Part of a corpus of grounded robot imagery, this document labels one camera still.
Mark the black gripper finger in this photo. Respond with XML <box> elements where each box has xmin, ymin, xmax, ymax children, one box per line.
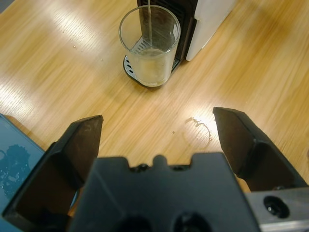
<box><xmin>212</xmin><ymin>107</ymin><xmax>309</xmax><ymax>193</ymax></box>
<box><xmin>2</xmin><ymin>115</ymin><xmax>105</xmax><ymax>232</ymax></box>

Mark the teal plastic tray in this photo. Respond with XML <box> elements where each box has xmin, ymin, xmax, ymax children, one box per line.
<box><xmin>0</xmin><ymin>113</ymin><xmax>80</xmax><ymax>216</ymax></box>

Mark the white capsule coffee machine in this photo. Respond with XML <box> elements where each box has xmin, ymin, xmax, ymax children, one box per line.
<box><xmin>136</xmin><ymin>0</ymin><xmax>239</xmax><ymax>62</ymax></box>

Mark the clear drinking glass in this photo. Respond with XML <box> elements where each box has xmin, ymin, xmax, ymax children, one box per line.
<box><xmin>118</xmin><ymin>6</ymin><xmax>181</xmax><ymax>87</ymax></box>

